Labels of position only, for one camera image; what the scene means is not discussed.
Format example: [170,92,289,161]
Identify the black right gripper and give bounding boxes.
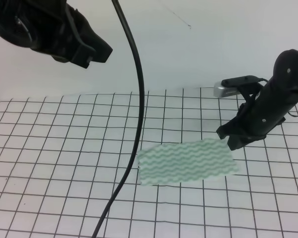
[216,81,298,151]

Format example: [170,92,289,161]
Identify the green wavy striped towel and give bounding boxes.
[137,138,239,185]

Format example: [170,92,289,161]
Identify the black left camera cable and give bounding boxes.
[90,0,146,238]

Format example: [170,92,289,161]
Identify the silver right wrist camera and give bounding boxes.
[213,75,261,98]

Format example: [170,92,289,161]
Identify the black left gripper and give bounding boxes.
[0,0,113,68]

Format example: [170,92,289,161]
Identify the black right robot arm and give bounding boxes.
[214,50,298,151]

